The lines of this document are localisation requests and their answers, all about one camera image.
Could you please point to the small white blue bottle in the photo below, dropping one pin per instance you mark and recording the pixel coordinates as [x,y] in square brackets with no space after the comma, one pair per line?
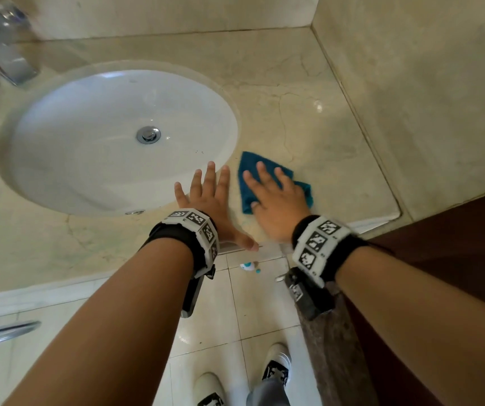
[248,267]

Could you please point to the marker wristband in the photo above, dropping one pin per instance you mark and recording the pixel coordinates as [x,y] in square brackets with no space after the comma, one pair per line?
[191,232]
[322,245]

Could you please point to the person's right shoe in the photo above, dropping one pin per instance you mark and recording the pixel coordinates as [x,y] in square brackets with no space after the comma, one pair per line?
[278,359]

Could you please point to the teal cleaning cloth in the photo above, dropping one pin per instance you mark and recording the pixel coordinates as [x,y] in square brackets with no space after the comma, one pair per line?
[246,164]

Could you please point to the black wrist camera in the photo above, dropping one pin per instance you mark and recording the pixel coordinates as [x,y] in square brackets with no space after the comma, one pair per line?
[310,298]
[193,295]

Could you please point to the chrome overflow cap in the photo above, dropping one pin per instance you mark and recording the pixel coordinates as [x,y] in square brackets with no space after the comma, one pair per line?
[135,212]

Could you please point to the person's left shoe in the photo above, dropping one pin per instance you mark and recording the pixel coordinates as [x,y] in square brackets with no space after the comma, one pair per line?
[208,386]

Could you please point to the person's left hand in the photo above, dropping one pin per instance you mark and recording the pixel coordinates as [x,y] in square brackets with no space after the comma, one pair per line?
[210,198]

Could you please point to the right marker wristband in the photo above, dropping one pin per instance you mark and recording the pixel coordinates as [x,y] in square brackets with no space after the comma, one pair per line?
[322,245]

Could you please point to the person's shoe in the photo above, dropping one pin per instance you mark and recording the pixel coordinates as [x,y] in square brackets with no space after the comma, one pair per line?
[278,359]
[208,386]

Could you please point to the person's grey trousers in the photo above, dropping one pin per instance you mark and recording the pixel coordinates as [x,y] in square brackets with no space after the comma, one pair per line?
[267,395]

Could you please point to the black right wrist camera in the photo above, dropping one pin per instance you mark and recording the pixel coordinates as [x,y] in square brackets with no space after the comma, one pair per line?
[310,298]

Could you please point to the person's left forearm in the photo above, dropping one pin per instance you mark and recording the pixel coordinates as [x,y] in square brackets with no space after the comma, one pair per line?
[111,334]

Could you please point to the grey stone door jamb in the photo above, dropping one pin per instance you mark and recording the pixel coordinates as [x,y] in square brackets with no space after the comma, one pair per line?
[331,359]

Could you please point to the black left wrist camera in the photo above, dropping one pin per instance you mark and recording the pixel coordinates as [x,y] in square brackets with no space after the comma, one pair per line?
[193,295]

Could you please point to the person's right hand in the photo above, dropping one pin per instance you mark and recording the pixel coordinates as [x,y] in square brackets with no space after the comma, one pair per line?
[280,207]

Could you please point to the left marker wristband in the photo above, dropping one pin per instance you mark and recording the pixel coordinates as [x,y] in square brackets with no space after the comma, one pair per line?
[191,232]

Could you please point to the chrome sink drain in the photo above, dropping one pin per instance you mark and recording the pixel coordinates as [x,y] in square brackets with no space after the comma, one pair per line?
[148,135]

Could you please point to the white ceramic sink basin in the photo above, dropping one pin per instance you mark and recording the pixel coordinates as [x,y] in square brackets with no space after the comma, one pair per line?
[98,143]

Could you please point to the chrome faucet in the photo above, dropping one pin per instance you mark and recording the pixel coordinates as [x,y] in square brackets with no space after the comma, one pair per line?
[5,50]

